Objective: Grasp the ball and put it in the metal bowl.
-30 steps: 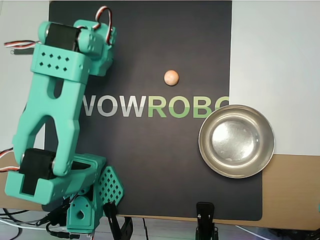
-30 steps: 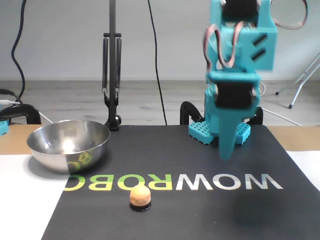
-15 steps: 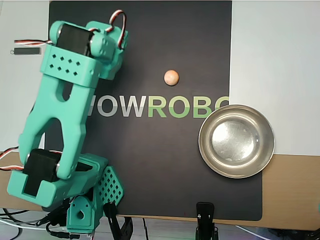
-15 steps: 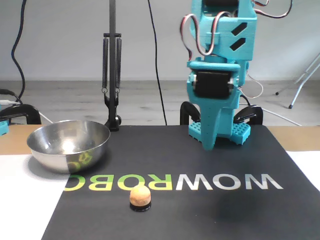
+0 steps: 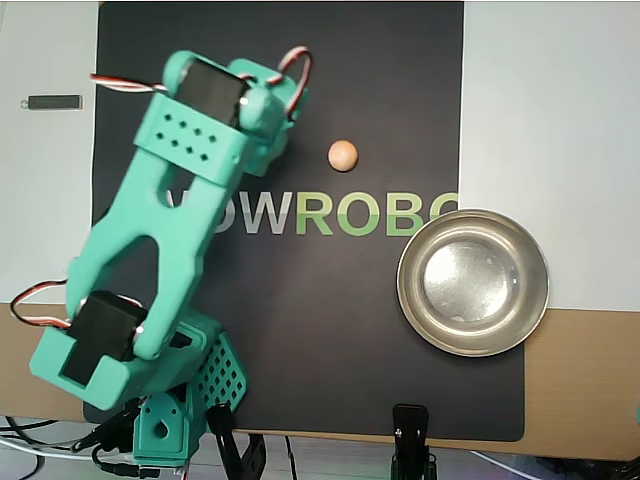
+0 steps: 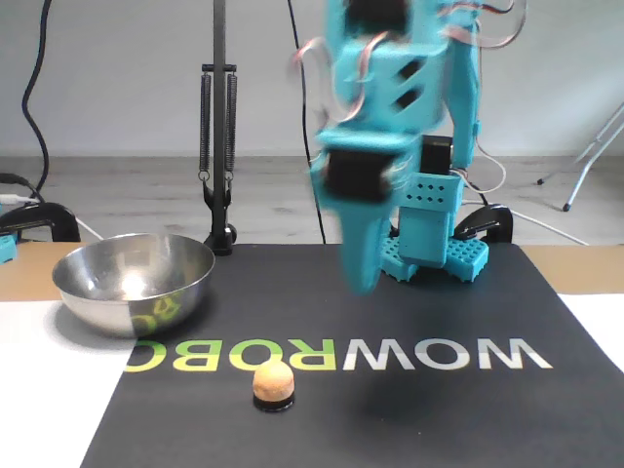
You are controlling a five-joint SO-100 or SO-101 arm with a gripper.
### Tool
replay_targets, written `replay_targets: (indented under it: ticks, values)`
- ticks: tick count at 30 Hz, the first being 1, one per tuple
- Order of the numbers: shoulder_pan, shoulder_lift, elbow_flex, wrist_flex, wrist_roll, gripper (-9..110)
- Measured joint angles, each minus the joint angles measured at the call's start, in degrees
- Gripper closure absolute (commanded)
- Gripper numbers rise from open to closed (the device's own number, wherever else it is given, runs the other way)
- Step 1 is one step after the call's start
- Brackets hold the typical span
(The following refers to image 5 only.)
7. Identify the black WOWROBO printed mat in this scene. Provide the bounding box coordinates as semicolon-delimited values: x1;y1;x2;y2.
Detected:
82;1;527;444

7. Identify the teal gripper with servo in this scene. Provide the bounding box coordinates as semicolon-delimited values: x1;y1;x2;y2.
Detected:
243;119;294;177

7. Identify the black camera stand with springs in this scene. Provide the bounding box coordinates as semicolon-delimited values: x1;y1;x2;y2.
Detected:
388;403;437;480

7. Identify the wooden ball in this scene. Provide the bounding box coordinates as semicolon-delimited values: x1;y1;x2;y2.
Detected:
327;139;360;173

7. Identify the black table clamp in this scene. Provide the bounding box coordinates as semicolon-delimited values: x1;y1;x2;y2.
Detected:
205;401;269;480

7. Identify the thin black hanging cable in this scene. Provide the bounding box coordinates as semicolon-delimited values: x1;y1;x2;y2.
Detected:
283;434;297;480

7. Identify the stainless steel bowl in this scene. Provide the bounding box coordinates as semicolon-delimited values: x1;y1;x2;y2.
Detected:
396;207;551;358

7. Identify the red white black servo cable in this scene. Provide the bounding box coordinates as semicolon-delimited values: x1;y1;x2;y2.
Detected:
9;276;72;331
89;73;169;95
276;45;315;122

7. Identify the white table sheet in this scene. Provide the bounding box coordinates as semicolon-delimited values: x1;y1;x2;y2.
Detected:
0;0;640;314

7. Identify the black USB flash drive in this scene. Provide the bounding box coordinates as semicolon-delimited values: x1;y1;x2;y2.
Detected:
19;94;84;113

